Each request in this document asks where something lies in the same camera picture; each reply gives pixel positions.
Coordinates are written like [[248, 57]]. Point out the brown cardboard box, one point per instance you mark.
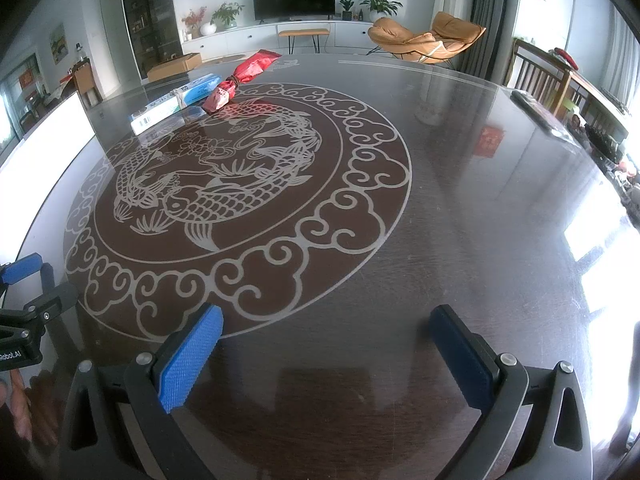
[[175, 66]]

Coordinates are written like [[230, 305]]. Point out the framed wall painting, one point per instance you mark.
[[58, 42]]

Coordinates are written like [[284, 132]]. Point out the dark wooden chair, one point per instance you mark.
[[537, 72]]

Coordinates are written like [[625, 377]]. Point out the white television cabinet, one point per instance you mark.
[[235, 37]]

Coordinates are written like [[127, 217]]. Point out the wooden bench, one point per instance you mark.
[[304, 32]]

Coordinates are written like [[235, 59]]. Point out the green plastic stool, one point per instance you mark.
[[571, 106]]

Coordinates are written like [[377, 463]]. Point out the orange lounge chair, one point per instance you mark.
[[425, 42]]

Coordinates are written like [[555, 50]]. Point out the red cloth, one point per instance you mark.
[[564, 57]]

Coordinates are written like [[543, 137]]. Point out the grey curtain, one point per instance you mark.
[[492, 15]]

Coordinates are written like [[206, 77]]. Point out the black display cabinet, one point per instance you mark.
[[150, 15]]

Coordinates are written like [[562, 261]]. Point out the white round vase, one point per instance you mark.
[[208, 29]]

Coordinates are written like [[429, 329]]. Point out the wooden side cabinet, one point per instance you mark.
[[87, 82]]

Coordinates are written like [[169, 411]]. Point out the dark patterned glass desktop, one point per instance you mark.
[[450, 210]]

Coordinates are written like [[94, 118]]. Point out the beige floor mat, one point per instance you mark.
[[225, 58]]

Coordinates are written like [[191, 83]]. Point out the large leafy potted plant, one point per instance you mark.
[[380, 5]]

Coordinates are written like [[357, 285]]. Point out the person's left hand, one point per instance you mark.
[[20, 410]]

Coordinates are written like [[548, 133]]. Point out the small potted plant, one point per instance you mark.
[[347, 10]]

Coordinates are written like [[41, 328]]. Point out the bushy potted plant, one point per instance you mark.
[[227, 15]]

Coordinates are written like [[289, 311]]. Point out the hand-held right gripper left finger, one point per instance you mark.
[[187, 355]]

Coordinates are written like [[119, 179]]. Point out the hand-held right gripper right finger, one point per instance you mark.
[[462, 360]]

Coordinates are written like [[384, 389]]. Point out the black remote control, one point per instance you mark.
[[537, 110]]

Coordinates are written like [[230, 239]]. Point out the blue and white box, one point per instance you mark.
[[170, 105]]

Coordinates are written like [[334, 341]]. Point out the red tied plastic bag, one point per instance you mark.
[[255, 65]]

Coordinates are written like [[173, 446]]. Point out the red flower arrangement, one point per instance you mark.
[[192, 20]]

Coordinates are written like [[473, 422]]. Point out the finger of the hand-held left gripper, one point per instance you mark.
[[20, 269], [55, 305]]

